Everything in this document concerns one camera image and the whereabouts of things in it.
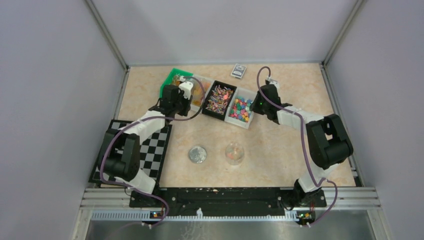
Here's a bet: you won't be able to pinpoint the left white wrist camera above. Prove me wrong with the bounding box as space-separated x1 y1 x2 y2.
178 81 194 100

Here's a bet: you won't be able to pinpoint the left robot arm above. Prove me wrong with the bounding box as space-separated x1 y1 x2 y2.
99 82 194 207

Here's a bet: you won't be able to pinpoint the white bin colourful candies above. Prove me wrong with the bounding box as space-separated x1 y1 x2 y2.
224 88 257 129

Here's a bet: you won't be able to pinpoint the green candy bin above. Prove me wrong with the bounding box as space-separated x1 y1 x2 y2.
159 68 194 98

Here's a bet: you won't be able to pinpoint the clear plastic jar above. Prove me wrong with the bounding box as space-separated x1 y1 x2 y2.
225 143 245 166

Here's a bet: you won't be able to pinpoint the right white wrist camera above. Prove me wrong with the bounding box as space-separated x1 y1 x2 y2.
265 77 280 90

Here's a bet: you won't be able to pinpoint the silver jar lid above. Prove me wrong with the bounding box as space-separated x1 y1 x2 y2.
188 145 207 164

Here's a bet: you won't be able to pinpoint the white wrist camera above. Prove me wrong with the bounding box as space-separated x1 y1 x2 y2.
265 77 280 90
178 81 194 100

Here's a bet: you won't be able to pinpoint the playing card box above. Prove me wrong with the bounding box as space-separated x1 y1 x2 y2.
230 63 247 80

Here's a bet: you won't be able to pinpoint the white cable duct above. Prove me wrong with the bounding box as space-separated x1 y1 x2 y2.
91 210 299 222

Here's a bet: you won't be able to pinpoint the white bin orange candies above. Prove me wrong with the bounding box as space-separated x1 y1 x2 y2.
189 74 214 112

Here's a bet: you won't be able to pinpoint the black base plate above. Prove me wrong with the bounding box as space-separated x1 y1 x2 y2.
129 187 327 217

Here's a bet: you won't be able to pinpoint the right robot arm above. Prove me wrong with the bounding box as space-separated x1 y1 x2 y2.
252 83 354 206

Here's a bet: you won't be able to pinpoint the black candy bin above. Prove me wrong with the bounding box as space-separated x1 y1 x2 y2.
201 80 237 121

